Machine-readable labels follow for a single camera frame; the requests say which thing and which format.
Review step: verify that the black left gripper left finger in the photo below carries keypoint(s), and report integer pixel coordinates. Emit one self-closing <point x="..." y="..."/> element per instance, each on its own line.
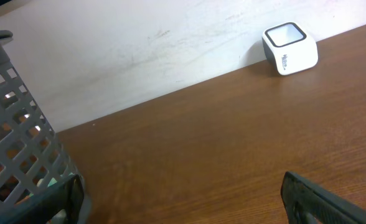
<point x="66" y="195"/>

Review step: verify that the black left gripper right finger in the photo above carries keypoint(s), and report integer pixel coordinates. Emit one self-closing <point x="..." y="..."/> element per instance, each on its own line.
<point x="307" y="202"/>

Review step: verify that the white barcode scanner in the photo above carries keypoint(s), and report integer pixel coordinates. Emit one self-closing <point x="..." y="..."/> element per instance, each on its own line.
<point x="289" y="48"/>

